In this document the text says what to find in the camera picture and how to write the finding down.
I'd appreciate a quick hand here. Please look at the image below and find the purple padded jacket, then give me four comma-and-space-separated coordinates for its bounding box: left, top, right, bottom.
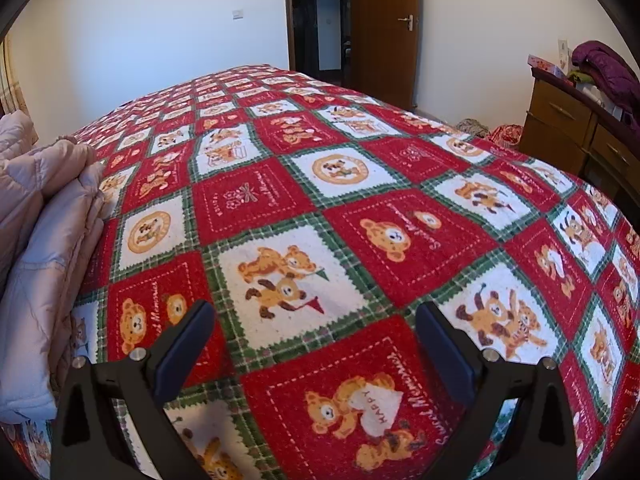
571, 41, 640, 122

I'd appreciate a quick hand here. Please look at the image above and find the cloth pile on floor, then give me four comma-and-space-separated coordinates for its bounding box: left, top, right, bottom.
456, 118, 493, 139

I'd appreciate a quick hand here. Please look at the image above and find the red checked bear-print blanket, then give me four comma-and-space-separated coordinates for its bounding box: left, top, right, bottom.
0, 64, 640, 480

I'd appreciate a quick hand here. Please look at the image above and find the red patterned bag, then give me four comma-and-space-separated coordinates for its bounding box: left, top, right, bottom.
489, 124, 526, 151

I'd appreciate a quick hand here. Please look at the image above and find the brown wooden door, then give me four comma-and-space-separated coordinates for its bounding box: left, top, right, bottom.
349, 0, 420, 111

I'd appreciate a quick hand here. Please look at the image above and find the cream wooden headboard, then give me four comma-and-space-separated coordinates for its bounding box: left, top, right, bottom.
0, 35, 40, 146

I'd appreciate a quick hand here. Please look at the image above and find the wooden dresser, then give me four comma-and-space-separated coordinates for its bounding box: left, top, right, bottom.
520, 67, 640, 207

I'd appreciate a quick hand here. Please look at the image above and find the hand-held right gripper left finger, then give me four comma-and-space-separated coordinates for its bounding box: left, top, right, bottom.
50, 299, 217, 480

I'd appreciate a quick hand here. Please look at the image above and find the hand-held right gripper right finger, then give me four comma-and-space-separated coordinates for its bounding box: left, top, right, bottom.
415, 301, 585, 480

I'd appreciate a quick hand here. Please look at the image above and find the dark doorway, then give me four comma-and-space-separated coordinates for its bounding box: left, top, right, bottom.
283, 0, 353, 89

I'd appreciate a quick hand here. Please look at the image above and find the colourful flat box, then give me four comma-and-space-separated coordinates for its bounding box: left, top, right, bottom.
526, 54, 571, 81

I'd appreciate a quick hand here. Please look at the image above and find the beige quilted down jacket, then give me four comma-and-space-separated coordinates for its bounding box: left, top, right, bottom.
0, 110, 107, 419

